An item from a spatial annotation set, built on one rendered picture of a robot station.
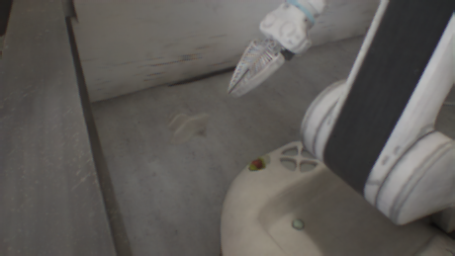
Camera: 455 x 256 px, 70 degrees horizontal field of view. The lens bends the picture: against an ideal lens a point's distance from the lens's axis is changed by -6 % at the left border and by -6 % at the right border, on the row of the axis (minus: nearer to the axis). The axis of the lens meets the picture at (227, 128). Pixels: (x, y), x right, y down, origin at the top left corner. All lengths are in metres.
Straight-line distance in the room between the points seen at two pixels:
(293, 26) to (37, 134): 0.44
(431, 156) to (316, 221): 0.37
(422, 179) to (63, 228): 0.45
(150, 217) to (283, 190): 0.57
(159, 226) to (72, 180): 0.78
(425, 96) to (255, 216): 0.41
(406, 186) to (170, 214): 0.86
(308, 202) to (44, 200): 0.59
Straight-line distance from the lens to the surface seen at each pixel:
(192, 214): 1.20
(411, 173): 0.52
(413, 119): 0.51
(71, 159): 0.46
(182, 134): 1.47
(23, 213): 0.43
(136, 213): 1.24
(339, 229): 0.82
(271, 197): 0.76
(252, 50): 0.67
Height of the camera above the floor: 0.95
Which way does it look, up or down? 39 degrees down
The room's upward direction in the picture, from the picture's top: 2 degrees counter-clockwise
